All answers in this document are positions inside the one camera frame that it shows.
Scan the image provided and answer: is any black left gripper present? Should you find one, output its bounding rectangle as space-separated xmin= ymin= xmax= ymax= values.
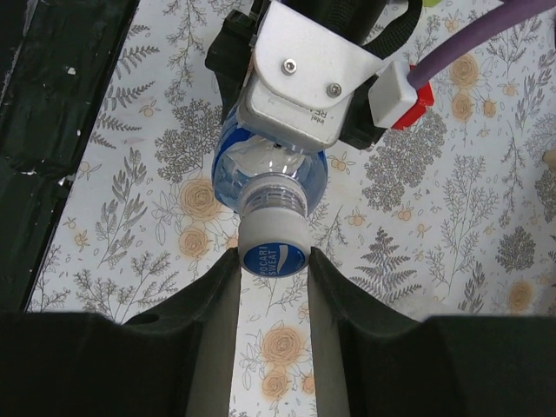
xmin=205 ymin=1 xmax=423 ymax=149

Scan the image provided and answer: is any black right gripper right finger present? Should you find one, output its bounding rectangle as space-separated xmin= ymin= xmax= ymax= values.
xmin=308 ymin=249 xmax=555 ymax=416

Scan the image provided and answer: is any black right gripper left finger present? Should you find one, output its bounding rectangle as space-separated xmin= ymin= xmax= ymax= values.
xmin=1 ymin=249 xmax=240 ymax=416

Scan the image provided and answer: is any small blue-label water bottle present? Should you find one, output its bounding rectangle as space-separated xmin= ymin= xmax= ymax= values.
xmin=211 ymin=107 xmax=328 ymax=214

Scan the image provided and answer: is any floral table cloth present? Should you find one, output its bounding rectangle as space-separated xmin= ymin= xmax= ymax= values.
xmin=25 ymin=0 xmax=556 ymax=417

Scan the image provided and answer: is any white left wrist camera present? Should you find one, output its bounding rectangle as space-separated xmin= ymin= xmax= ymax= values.
xmin=236 ymin=1 xmax=383 ymax=152

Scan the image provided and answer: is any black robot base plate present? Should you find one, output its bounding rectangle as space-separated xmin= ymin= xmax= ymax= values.
xmin=1 ymin=1 xmax=138 ymax=312

